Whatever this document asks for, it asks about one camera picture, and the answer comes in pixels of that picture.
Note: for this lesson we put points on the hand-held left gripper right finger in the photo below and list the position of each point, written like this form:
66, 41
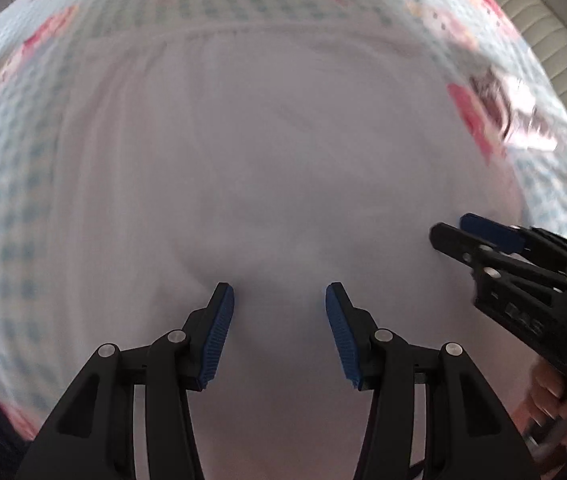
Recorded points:
341, 335

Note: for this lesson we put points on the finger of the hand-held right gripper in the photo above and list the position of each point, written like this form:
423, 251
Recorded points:
456, 242
493, 232

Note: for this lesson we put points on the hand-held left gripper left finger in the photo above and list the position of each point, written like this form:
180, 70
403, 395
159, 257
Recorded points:
218, 330

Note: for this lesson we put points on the white shirt with dark trim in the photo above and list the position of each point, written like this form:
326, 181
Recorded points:
283, 160

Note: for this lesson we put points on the person's right hand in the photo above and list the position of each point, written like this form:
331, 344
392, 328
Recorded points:
546, 392

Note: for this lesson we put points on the beige padded headboard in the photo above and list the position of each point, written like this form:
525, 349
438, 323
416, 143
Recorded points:
553, 35

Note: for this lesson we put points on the checkered printed blanket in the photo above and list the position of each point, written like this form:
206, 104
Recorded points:
13, 185

